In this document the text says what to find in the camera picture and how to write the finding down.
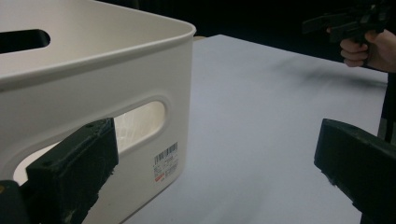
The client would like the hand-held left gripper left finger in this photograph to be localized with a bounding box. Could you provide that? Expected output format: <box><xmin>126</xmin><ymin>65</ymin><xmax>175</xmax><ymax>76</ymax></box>
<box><xmin>25</xmin><ymin>117</ymin><xmax>120</xmax><ymax>224</ymax></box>

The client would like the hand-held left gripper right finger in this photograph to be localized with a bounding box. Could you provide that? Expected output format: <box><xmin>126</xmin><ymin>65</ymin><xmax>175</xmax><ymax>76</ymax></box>
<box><xmin>313</xmin><ymin>118</ymin><xmax>396</xmax><ymax>224</ymax></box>

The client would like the white plastic storage bin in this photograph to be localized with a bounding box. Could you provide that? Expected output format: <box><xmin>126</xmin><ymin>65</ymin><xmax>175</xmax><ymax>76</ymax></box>
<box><xmin>0</xmin><ymin>0</ymin><xmax>197</xmax><ymax>224</ymax></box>

